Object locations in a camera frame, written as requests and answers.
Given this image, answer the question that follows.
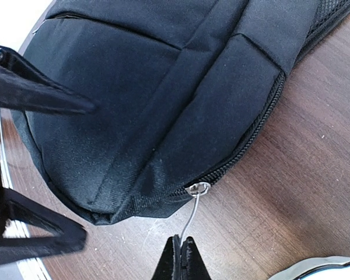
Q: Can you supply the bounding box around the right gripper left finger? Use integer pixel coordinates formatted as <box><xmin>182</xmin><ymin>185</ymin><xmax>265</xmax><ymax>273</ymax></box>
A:
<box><xmin>152</xmin><ymin>234</ymin><xmax>181</xmax><ymax>280</ymax></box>

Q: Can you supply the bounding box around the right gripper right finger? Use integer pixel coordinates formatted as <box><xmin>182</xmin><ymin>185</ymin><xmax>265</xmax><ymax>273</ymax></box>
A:
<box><xmin>180</xmin><ymin>237</ymin><xmax>210</xmax><ymax>280</ymax></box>

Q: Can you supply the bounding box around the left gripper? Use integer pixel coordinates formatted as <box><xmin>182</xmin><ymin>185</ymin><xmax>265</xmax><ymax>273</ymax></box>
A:
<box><xmin>0</xmin><ymin>45</ymin><xmax>95</xmax><ymax>265</ymax></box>

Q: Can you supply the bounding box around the black student backpack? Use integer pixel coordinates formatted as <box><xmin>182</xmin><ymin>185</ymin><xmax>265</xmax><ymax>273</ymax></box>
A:
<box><xmin>12</xmin><ymin>0</ymin><xmax>350</xmax><ymax>226</ymax></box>

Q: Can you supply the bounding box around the front aluminium rail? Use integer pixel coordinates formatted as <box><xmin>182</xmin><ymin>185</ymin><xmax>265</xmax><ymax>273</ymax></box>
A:
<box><xmin>0</xmin><ymin>112</ymin><xmax>51</xmax><ymax>280</ymax></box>

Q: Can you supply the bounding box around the white fluted ceramic bowl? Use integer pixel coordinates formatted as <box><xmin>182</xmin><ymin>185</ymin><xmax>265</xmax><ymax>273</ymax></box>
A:
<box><xmin>269</xmin><ymin>256</ymin><xmax>350</xmax><ymax>280</ymax></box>

